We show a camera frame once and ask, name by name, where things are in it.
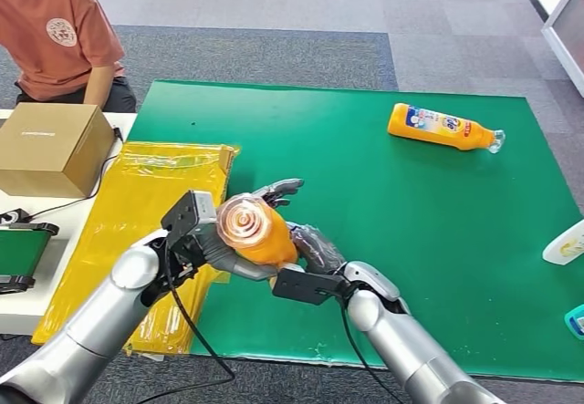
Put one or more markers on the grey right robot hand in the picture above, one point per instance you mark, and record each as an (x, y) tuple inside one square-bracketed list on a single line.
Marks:
[(319, 253)]

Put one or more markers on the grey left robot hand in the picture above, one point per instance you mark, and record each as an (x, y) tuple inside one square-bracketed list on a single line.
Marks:
[(255, 273)]

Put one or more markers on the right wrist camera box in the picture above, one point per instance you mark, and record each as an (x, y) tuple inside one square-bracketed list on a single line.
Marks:
[(305, 284)]

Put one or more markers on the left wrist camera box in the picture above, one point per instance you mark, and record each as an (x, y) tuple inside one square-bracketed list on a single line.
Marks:
[(189, 217)]

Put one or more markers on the person's left forearm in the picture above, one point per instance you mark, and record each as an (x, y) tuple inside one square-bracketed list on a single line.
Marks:
[(98, 87)]

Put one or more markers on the brown cardboard box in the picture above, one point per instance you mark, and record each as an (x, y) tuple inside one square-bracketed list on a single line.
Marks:
[(50, 147)]

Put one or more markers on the small green belt conveyor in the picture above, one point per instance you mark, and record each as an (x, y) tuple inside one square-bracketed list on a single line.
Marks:
[(20, 253)]

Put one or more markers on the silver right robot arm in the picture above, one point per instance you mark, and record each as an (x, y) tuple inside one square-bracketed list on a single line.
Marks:
[(410, 347)]

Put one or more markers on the yellow plastic wrapped box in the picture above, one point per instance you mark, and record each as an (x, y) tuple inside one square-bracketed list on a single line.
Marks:
[(137, 196)]

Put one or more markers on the teal plastic item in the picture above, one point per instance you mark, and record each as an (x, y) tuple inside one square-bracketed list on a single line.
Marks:
[(577, 323)]

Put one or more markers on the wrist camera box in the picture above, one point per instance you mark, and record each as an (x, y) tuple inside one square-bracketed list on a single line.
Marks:
[(189, 217), (305, 284)]

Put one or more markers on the white plastic bottle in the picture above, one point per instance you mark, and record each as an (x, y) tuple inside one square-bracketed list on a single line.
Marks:
[(566, 247)]

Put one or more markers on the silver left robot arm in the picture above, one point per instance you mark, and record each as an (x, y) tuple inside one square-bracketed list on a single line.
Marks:
[(91, 329)]

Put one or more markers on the white framed board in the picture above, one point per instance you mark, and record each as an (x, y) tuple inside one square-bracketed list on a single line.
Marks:
[(568, 33)]

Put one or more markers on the orange bottle with barcode label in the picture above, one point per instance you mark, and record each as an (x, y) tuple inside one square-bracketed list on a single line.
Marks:
[(264, 238)]

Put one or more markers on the orange bottle with blue label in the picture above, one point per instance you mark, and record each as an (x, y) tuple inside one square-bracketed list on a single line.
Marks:
[(438, 127)]

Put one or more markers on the green table mat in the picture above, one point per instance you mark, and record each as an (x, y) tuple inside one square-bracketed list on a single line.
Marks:
[(410, 220)]

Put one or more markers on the person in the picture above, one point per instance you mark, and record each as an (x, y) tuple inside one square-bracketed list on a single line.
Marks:
[(50, 39)]

